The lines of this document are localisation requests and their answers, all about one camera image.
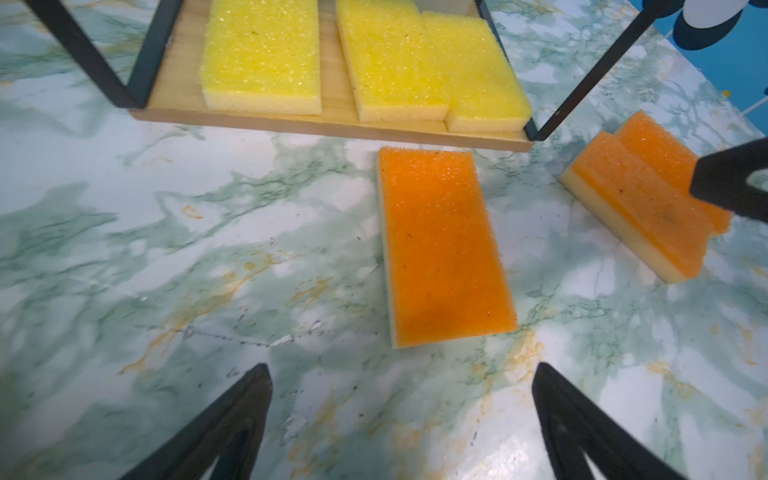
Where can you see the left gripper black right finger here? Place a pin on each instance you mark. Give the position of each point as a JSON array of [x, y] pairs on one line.
[[576, 432]]

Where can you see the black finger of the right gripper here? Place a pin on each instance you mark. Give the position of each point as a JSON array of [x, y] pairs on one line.
[[721, 179]]

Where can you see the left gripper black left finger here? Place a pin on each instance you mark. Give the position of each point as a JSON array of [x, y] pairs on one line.
[[224, 439]]

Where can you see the orange sponge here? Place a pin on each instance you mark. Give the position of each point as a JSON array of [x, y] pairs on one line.
[[666, 156], [675, 255], [445, 279]]

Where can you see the orange sponge front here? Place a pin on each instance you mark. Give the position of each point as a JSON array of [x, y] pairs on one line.
[[445, 279]]

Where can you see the yellow sponge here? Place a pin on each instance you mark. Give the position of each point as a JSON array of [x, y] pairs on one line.
[[486, 95], [392, 66], [262, 57]]

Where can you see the wooden three-tier shelf black frame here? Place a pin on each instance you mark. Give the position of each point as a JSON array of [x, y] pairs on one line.
[[164, 83]]

